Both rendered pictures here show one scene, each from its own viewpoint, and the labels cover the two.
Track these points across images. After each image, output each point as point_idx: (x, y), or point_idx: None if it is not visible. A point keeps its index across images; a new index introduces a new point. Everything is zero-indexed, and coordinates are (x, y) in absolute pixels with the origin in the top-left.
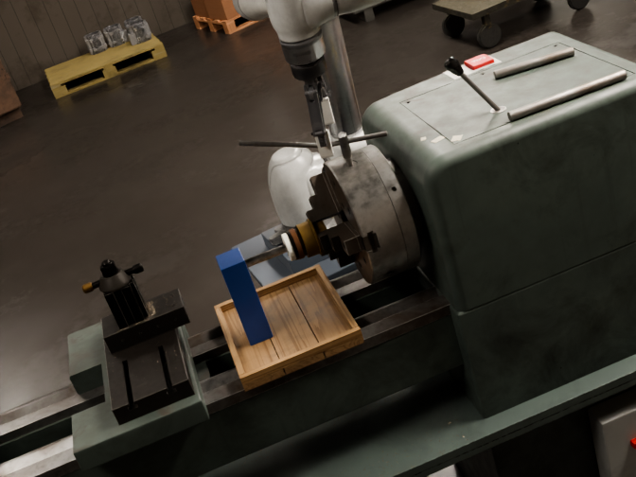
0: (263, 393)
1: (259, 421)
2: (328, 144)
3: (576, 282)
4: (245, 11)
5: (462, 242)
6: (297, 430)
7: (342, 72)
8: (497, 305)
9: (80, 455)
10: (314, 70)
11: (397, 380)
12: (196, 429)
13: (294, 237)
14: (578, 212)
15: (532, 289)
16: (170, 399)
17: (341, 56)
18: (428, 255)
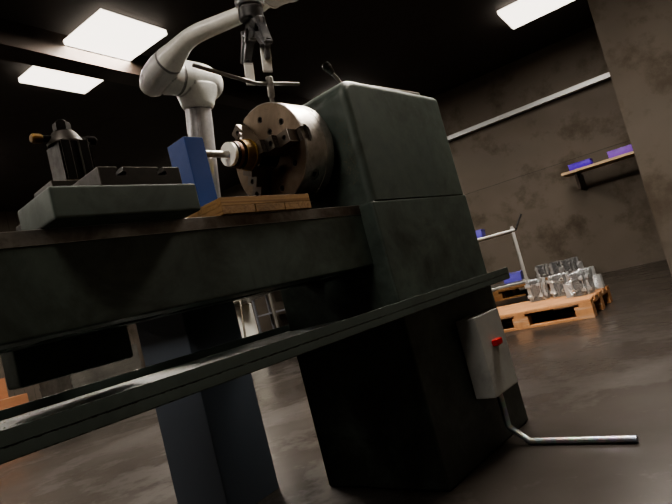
0: (236, 228)
1: (232, 259)
2: (270, 60)
3: (428, 209)
4: (163, 58)
5: (367, 143)
6: (263, 282)
7: (213, 149)
8: (392, 204)
9: (58, 192)
10: (260, 9)
11: (334, 261)
12: (173, 244)
13: (237, 141)
14: (419, 158)
15: (408, 201)
16: (159, 182)
17: (213, 137)
18: (331, 183)
